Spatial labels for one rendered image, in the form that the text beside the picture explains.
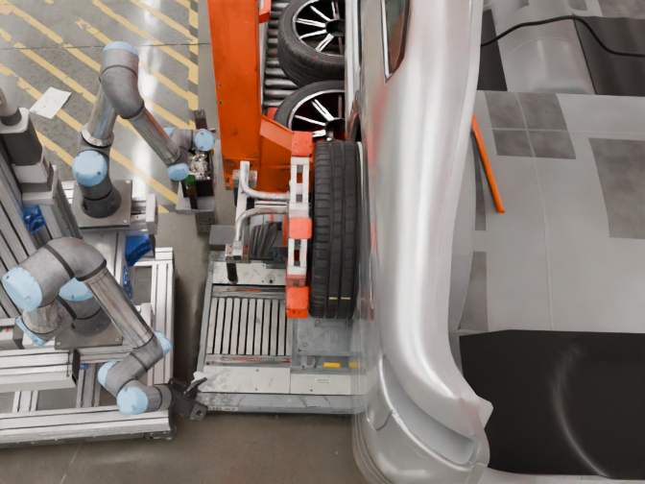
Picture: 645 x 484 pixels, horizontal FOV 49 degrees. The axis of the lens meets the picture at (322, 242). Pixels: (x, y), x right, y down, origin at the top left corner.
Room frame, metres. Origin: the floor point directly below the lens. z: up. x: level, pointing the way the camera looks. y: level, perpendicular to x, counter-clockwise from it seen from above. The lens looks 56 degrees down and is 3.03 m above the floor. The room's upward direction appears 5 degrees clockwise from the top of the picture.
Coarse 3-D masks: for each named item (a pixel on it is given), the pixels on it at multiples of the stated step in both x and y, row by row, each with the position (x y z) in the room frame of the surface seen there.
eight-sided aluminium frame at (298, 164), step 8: (296, 160) 1.64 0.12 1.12; (304, 160) 1.65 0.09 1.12; (296, 168) 1.61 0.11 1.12; (304, 168) 1.61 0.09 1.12; (296, 176) 1.57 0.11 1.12; (304, 176) 1.58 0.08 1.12; (304, 184) 1.54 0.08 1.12; (304, 192) 1.51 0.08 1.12; (304, 200) 1.47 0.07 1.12; (296, 208) 1.43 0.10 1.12; (304, 208) 1.44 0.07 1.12; (296, 216) 1.41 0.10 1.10; (304, 216) 1.42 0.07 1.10; (304, 240) 1.36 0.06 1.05; (296, 248) 1.62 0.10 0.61; (304, 248) 1.34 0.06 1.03; (304, 256) 1.32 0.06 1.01; (288, 264) 1.30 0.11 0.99; (296, 264) 1.30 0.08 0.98; (304, 264) 1.30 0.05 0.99; (288, 272) 1.28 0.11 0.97; (296, 272) 1.28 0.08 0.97; (304, 272) 1.28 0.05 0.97; (288, 280) 1.27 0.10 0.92; (296, 280) 1.46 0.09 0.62; (304, 280) 1.28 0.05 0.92
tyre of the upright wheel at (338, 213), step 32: (320, 160) 1.61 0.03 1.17; (352, 160) 1.62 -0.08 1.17; (320, 192) 1.47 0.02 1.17; (352, 192) 1.48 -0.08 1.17; (320, 224) 1.37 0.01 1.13; (352, 224) 1.38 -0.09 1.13; (320, 256) 1.29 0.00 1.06; (352, 256) 1.30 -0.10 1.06; (320, 288) 1.24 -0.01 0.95; (352, 288) 1.25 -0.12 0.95
